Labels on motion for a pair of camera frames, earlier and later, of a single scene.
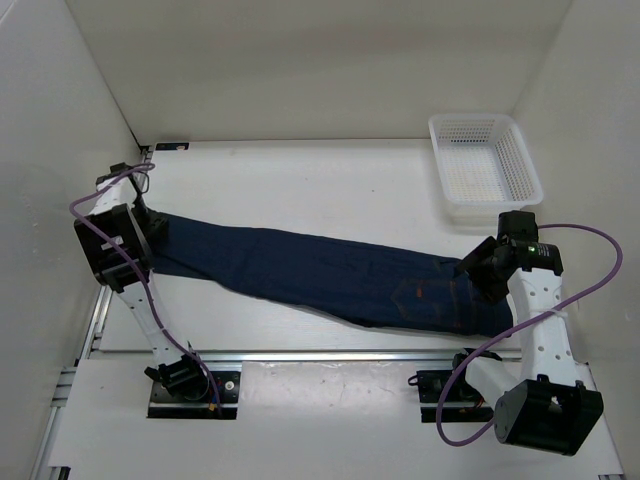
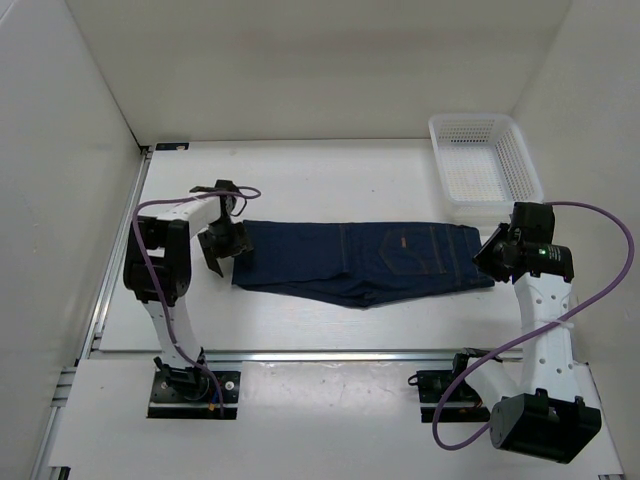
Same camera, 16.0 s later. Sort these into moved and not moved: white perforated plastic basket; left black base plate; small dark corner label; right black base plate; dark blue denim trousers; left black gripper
Moved: dark blue denim trousers; left black gripper
Not moved: left black base plate; white perforated plastic basket; right black base plate; small dark corner label
